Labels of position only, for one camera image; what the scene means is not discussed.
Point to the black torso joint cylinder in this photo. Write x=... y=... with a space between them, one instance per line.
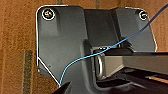
x=100 y=65

